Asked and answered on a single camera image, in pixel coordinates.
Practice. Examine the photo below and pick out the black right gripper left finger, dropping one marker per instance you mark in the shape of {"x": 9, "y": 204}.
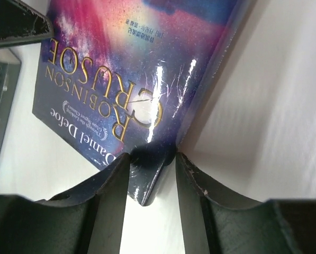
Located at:
{"x": 87, "y": 218}

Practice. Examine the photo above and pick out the purple Robinson Crusoe book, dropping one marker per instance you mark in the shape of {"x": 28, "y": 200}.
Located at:
{"x": 129, "y": 76}

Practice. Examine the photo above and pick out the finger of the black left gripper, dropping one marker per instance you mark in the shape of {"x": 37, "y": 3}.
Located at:
{"x": 21, "y": 24}

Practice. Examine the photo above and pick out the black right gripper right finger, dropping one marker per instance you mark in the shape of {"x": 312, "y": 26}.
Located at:
{"x": 216, "y": 219}

